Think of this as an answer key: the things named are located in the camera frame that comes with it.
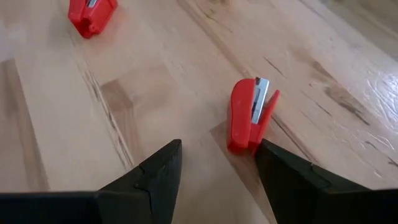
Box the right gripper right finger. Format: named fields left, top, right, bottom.
left=255, top=138, right=374, bottom=224

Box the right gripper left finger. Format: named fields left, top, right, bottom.
left=95, top=139, right=183, bottom=224

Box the red mini stapler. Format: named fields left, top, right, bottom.
left=226, top=77, right=281, bottom=156
left=67, top=0, right=119, bottom=39

